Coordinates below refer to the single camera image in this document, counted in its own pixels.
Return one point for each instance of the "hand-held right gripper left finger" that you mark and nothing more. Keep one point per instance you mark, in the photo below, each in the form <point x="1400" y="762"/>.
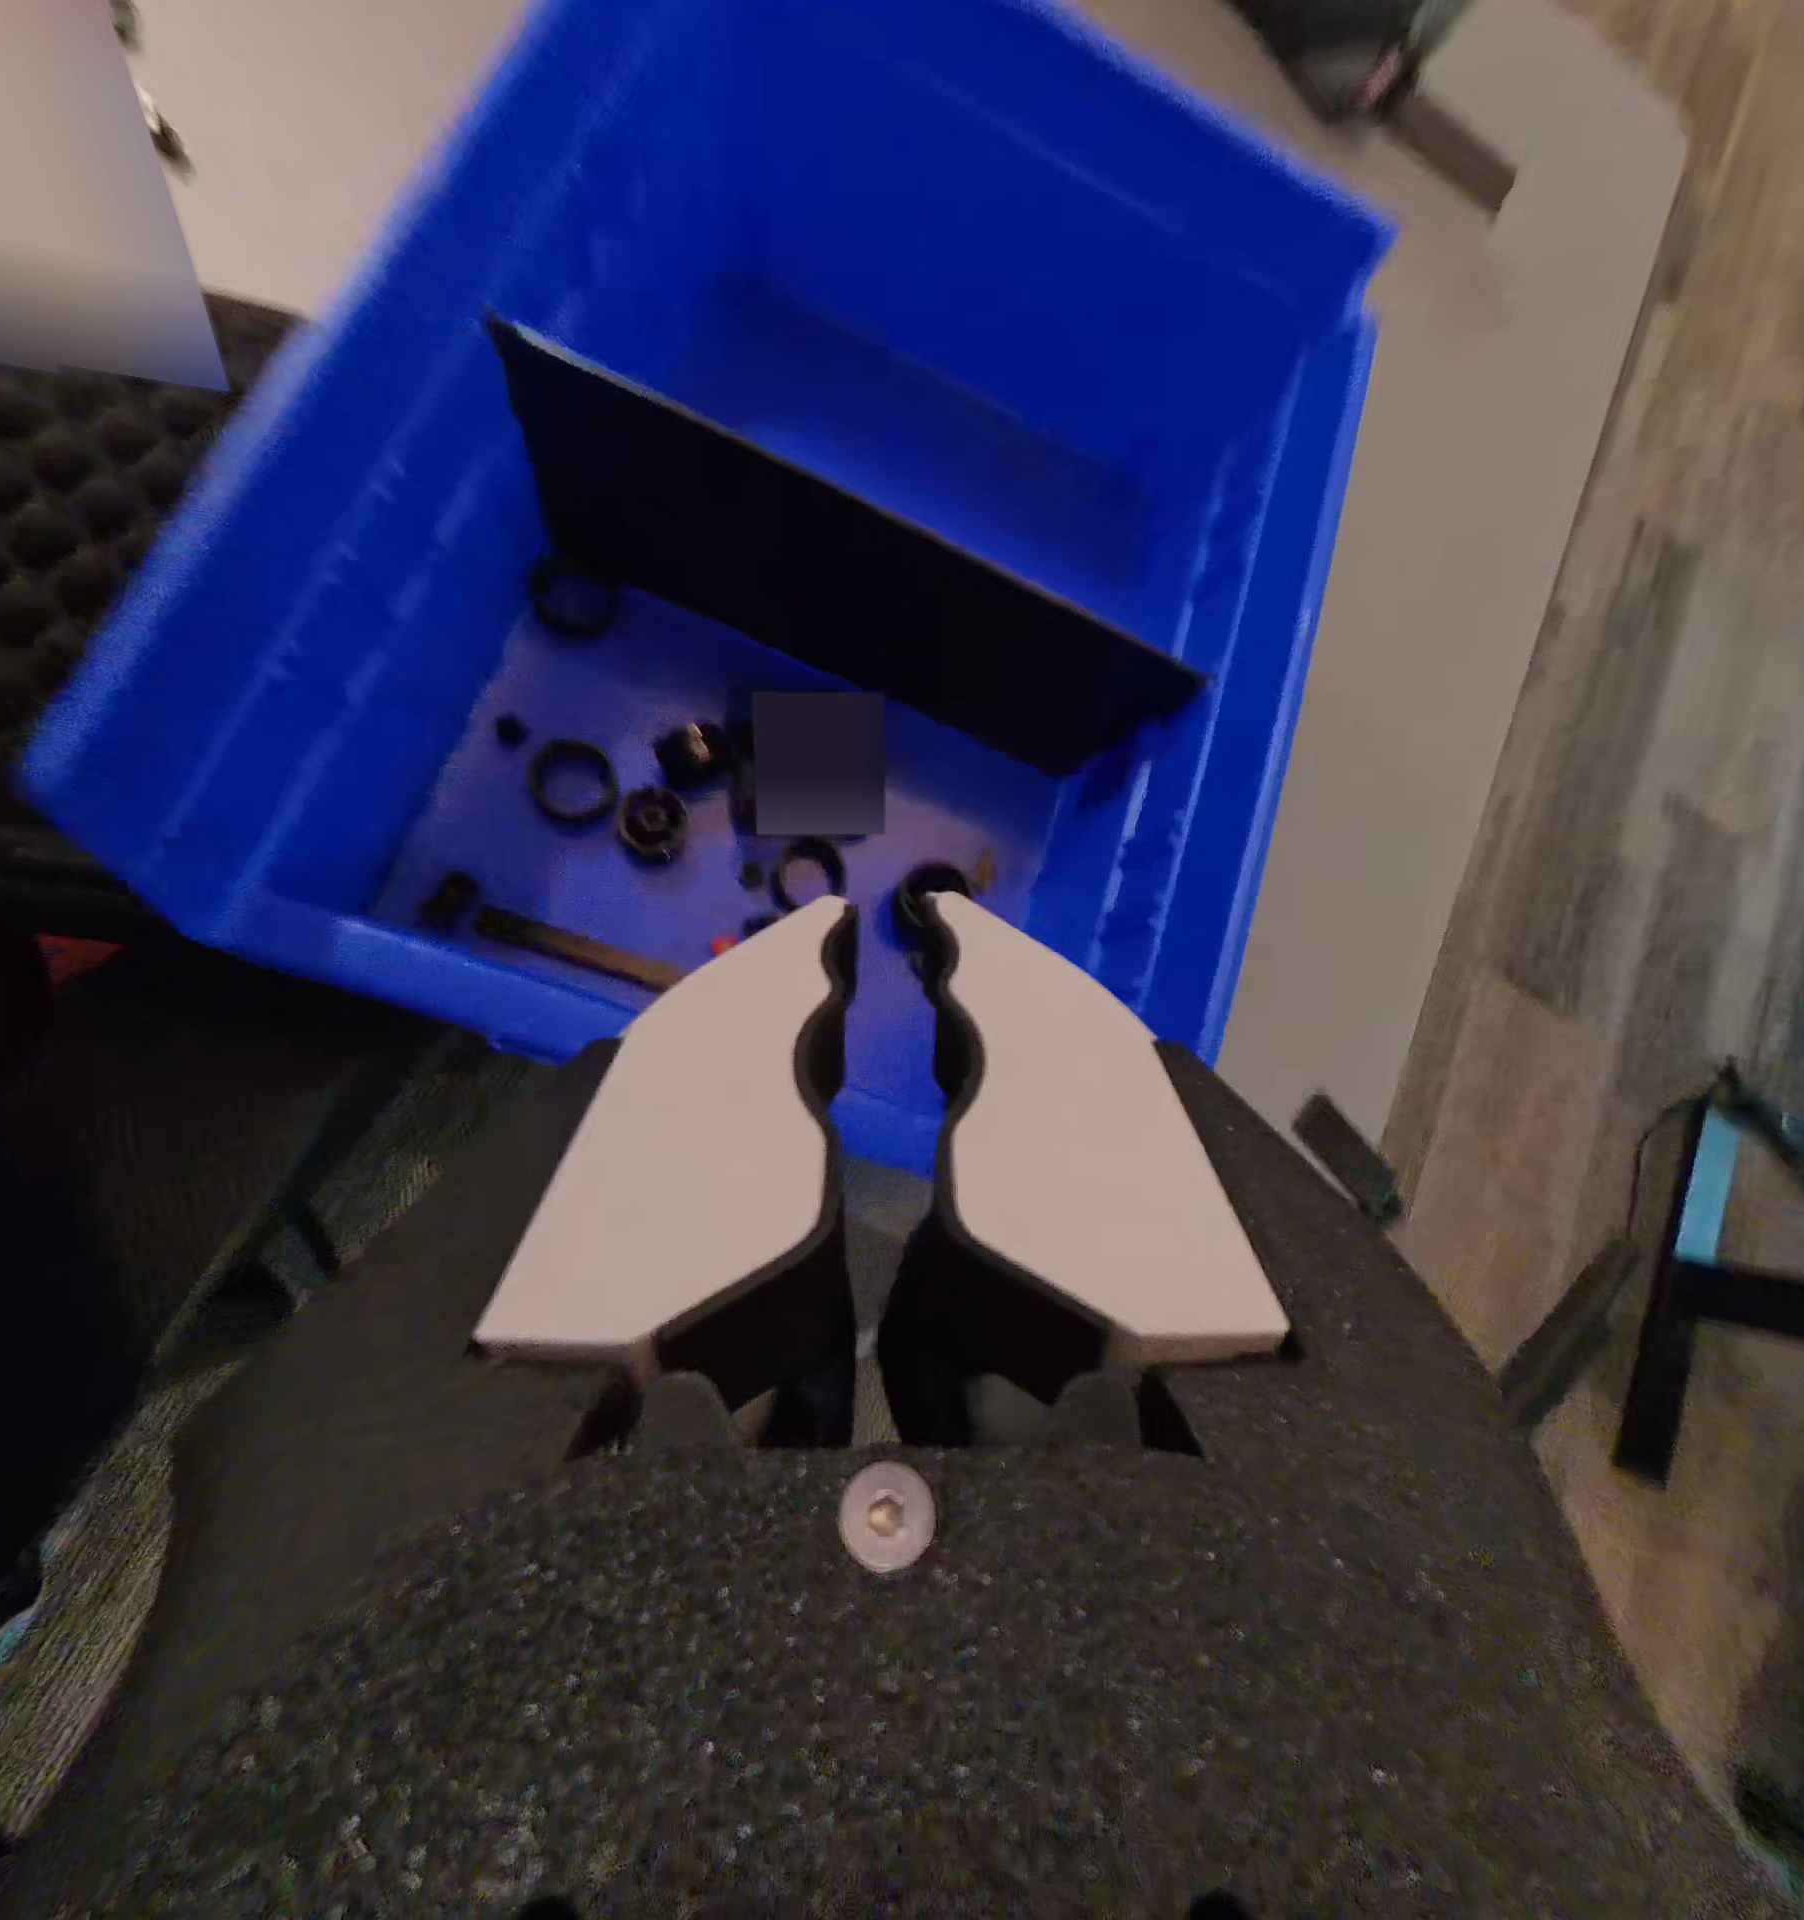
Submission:
<point x="677" y="1170"/>

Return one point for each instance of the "long black lego plate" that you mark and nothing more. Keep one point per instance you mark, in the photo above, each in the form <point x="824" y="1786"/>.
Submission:
<point x="571" y="948"/>

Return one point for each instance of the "red orange cloth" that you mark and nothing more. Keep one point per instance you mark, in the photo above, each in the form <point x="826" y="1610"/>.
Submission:
<point x="77" y="957"/>

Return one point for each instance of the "blue plastic storage bin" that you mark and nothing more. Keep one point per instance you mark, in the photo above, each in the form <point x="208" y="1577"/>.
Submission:
<point x="317" y="599"/>

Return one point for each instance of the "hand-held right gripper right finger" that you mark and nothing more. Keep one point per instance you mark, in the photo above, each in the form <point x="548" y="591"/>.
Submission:
<point x="1097" y="1170"/>

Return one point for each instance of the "black desk bracket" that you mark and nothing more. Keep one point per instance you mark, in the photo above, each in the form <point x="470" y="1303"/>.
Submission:
<point x="1345" y="1156"/>

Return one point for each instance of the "black bin divider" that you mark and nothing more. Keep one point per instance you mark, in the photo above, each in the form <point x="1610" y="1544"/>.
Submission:
<point x="843" y="599"/>

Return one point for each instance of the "group of black lego wheels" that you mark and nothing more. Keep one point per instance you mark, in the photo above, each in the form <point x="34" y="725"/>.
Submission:
<point x="571" y="782"/>

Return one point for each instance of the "black egg-crate foam pad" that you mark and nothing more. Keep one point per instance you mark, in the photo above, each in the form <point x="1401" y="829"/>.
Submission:
<point x="34" y="525"/>

